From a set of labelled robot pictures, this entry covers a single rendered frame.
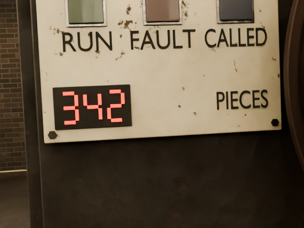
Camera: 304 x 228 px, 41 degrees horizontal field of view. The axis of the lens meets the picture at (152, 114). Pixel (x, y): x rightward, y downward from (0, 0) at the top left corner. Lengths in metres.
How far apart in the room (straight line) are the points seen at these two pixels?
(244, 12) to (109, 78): 0.16
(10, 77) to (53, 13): 6.11
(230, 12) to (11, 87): 6.15
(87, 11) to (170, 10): 0.09
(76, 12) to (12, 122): 6.13
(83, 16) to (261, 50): 0.20
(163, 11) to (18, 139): 6.16
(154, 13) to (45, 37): 0.11
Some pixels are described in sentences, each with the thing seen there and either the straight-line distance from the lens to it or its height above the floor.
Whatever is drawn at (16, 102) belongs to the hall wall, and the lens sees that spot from 6.52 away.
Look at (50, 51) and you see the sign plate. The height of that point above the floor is 1.16.
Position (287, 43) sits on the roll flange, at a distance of 0.41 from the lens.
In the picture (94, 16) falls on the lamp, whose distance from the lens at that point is 0.43.
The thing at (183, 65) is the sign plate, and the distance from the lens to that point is 0.44.
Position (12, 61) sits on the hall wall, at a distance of 6.55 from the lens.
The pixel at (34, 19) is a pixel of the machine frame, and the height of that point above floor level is 1.19.
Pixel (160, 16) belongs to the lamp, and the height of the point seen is 1.19.
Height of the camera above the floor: 1.11
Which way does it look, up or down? 3 degrees down
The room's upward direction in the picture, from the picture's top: 3 degrees counter-clockwise
